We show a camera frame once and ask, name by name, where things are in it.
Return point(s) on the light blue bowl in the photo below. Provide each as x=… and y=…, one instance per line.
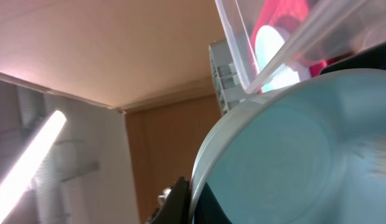
x=313, y=152

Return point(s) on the clear plastic bin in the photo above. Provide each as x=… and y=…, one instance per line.
x=332, y=28

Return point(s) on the black waste tray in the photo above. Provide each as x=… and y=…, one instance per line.
x=374, y=57

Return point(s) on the grey dishwasher rack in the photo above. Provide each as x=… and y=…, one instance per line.
x=228, y=89

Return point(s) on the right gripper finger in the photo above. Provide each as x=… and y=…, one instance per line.
x=175, y=207

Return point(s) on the red plastic tray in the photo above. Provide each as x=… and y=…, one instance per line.
x=277, y=21

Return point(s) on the ceiling light tube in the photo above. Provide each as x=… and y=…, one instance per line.
x=19, y=177

